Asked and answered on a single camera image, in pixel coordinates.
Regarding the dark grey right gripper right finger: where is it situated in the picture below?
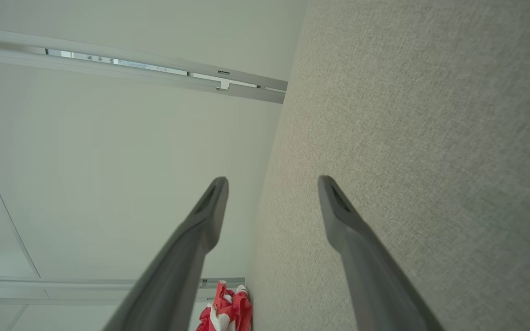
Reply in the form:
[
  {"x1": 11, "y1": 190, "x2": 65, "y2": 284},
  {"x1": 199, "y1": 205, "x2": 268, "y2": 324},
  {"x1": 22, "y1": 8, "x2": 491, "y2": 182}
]
[{"x1": 317, "y1": 175, "x2": 445, "y2": 331}]

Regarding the red white basketball jersey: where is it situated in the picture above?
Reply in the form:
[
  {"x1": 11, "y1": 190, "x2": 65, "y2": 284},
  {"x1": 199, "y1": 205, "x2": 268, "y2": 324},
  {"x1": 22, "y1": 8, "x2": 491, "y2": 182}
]
[{"x1": 196, "y1": 280, "x2": 253, "y2": 331}]

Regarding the grey wall partition rail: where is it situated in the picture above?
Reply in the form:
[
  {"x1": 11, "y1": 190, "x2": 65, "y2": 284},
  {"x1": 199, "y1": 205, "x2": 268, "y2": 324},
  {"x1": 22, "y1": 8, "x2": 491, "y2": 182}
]
[
  {"x1": 0, "y1": 26, "x2": 288, "y2": 104},
  {"x1": 0, "y1": 275, "x2": 246, "y2": 306}
]

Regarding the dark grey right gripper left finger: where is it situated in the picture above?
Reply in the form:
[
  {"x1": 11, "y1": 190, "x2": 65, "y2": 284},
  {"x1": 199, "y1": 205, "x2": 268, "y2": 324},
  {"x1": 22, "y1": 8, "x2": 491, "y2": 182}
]
[{"x1": 103, "y1": 177, "x2": 229, "y2": 331}]

